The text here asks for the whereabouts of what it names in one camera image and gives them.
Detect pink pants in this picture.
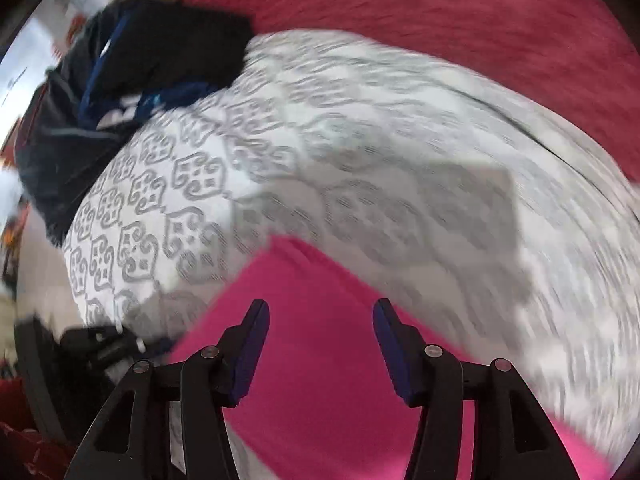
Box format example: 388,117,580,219
167,236,613,480

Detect blue printed cloth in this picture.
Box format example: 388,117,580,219
77,10,221,131

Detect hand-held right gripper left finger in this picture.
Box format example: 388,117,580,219
64,299,271,480

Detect red cloth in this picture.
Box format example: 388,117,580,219
0,380,76,480

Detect black cloth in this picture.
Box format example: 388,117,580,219
95,0,253,106

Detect red patterned mattress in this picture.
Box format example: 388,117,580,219
165,0,640,183

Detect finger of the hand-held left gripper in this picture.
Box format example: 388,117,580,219
95,327,173,363

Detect dark shiny cloth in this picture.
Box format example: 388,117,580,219
15,10,136,246

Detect white grey patterned bedsheet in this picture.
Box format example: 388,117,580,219
62,30,640,461

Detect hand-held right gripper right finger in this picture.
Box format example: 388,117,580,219
372,298,581,480

